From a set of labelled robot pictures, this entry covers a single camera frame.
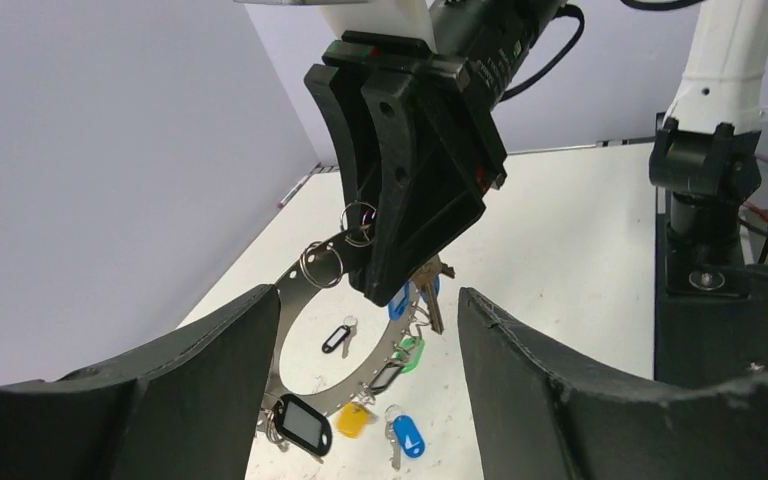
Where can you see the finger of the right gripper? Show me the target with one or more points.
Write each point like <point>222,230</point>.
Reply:
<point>339,94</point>
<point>428,158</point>

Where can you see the loose blue key tag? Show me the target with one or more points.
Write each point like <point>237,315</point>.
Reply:
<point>403,435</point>

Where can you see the loose black key tag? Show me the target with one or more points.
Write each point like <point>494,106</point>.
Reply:
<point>341,337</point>

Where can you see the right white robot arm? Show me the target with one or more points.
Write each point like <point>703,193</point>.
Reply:
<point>704,150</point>

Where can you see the yellow key tag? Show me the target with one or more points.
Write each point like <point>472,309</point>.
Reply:
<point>353,419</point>

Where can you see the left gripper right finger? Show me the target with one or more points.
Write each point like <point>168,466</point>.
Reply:
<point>543,410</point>

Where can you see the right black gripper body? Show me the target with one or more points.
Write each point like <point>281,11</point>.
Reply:
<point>407,53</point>

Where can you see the bunch of silver keys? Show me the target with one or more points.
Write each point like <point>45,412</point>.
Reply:
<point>424,278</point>

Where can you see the green key tag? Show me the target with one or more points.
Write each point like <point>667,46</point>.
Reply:
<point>409,353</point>

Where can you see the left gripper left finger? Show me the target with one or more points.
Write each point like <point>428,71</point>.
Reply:
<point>183,406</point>

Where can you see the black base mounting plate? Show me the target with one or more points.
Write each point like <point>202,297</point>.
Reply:
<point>702,340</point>

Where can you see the red marker pen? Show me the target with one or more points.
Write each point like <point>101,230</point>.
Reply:
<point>293,191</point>

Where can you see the aluminium frame rail back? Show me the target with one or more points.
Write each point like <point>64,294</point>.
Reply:
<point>321,169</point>

